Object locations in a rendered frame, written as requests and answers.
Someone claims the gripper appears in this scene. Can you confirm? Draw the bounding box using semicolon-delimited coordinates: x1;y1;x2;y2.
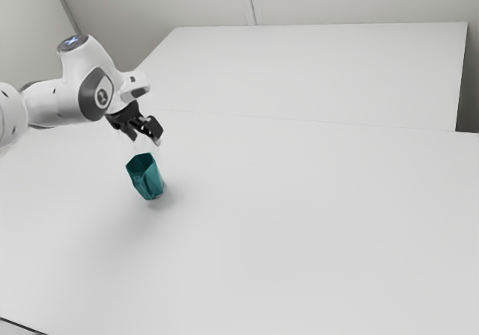
105;101;165;144

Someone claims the teal faceted mug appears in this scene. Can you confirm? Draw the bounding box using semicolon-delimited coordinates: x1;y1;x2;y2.
125;153;165;201

